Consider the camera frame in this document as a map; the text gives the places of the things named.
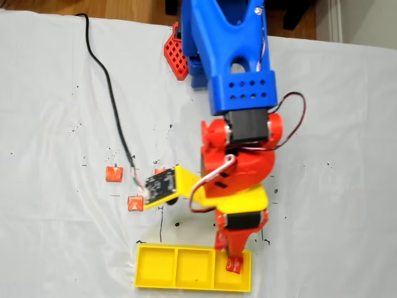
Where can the red candy with striped print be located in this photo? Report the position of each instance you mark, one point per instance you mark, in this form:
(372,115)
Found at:
(233,266)

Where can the orange candy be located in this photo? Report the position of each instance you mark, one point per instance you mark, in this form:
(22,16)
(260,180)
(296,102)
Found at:
(134,204)
(114,174)
(159,171)

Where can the yellow three-compartment box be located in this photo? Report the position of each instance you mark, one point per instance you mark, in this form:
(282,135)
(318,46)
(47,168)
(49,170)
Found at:
(156,267)

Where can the white tablecloth with ink marks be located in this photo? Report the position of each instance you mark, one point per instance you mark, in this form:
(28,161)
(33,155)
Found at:
(325,124)

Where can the black table clamp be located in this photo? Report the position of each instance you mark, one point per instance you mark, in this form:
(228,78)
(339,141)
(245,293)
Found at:
(178,31)

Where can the camera board on yellow mount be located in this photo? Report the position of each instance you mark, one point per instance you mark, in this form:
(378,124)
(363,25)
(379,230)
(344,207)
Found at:
(159,186)

